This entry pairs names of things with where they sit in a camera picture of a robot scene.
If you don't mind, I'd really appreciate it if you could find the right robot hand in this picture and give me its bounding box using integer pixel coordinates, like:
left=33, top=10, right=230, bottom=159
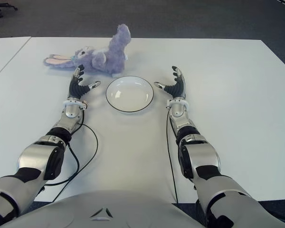
left=153, top=66, right=187, bottom=99

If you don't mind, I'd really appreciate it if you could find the white plate black rim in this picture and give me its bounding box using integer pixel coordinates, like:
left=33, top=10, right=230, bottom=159
left=105, top=76, right=155, bottom=113

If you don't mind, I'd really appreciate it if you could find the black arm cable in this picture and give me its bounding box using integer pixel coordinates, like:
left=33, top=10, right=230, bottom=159
left=44, top=122, right=99, bottom=186
left=166, top=113, right=179, bottom=204

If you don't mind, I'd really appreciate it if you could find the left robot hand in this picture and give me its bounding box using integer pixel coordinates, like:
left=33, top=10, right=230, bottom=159
left=66, top=64, right=102, bottom=99

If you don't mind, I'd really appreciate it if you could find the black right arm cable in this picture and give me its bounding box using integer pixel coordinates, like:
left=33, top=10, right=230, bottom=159
left=166, top=113, right=179, bottom=204

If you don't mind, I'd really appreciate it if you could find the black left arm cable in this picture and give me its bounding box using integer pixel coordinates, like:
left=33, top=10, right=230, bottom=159
left=44, top=122, right=99, bottom=186

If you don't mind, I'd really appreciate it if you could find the grey robot torso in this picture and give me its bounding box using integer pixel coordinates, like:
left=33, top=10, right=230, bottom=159
left=4, top=190, right=285, bottom=228

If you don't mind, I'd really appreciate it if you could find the purple plush bunny doll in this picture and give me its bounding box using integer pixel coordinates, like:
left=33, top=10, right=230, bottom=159
left=43, top=23, right=132, bottom=78

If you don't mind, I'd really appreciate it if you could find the black office chair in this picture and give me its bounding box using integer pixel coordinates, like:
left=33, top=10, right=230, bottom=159
left=0, top=0, right=19, bottom=14

